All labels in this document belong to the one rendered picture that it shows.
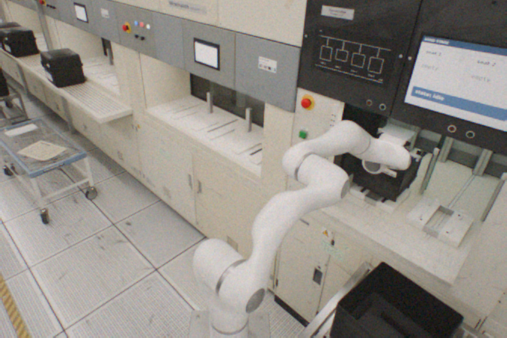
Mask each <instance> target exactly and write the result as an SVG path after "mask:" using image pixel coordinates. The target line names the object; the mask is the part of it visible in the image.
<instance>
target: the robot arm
mask: <svg viewBox="0 0 507 338"><path fill-rule="evenodd" d="M378 137H379V139H375V138H372V136H371V135H369V133H368V132H366V131H365V130H364V129H363V128H361V127H360V126H359V125H356V123H355V122H353V121H350V120H343V121H340V122H337V123H336V124H335V125H334V126H333V127H332V128H331V129H330V130H328V131H327V132H326V133H324V135H322V136H320V137H317V138H315V139H313V140H307V141H303V142H299V143H298V144H296V145H294V146H292V147H290V148H289V149H288V150H287V151H286V152H285V153H284V156H283V158H282V167H283V170H284V172H285V173H286V174H287V175H288V176H289V177H291V178H293V179H295V180H296V181H298V182H299V183H302V184H303V185H304V186H306V188H303V189H298V190H294V191H286V192H279V193H277V195H275V196H274V197H273V198H271V200H270V201H268V202H267V203H266V205H265V207H264V208H263V209H262V210H261V211H260V212H259V213H258V215H257V217H256V218H255V220H254V222H253V225H252V230H251V236H252V241H253V252H252V255H251V257H250V258H249V259H248V260H246V259H245V258H244V257H243V256H242V255H241V254H238V252H237V251H236V250H235V249H234V248H232V247H231V246H230V245H228V244H227V243H226V242H225V241H223V240H220V239H217V238H211V239H208V240H206V241H203V243H202V244H201V245H199V246H198V247H197V248H196V250H195V253H194V257H193V261H192V268H193V273H194V276H195V281H196V283H197V285H198V288H199V291H200V293H201V294H202V296H203V297H204V301H205V302H206V304H207V308H208V310H209V329H208V330H207V332H206V334H205V335H204V337H202V338H255V336H254V334H253V332H252V331H251V329H249V328H248V320H249V313H251V312H253V311H254V310H256V309H257V308H258V306H260V304H261V303H262V301H263V299H264V296H265V294H266V290H267V286H268V283H269V279H270V275H271V270H272V264H273V260H274V258H275V255H276V251H277V249H278V247H280V245H281V243H282V241H283V239H284V237H285V236H286V235H287V233H288V232H289V231H290V230H291V229H292V228H293V227H294V225H295V224H296V222H297V221H298V220H299V219H300V218H301V217H303V216H304V215H306V213H308V212H311V211H313V210H317V209H322V208H325V207H331V206H333V205H335V204H337V202H339V201H341V200H342V199H343V198H344V197H345V196H346V193H347V191H348V190H349V185H350V182H349V176H347V174H346V172H345V171H344V170H343V169H342V168H341V167H338V166H336V165H335V164H333V163H332V162H330V161H328V160H326V159H324V158H325V157H331V156H335V155H342V154H345V152H350V154H352V155H353V156H355V157H357V158H360V159H362V165H363V167H364V169H365V170H366V171H369V172H370V173H371V174H380V172H381V171H382V170H383V169H385V168H391V169H397V170H405V169H407V168H409V166H410V162H411V160H410V154H409V152H408V151H407V150H406V149H405V148H404V147H406V146H410V144H411V142H409V141H407V140H402V139H400V138H397V137H393V136H391V135H388V134H386V133H379V134H378Z"/></svg>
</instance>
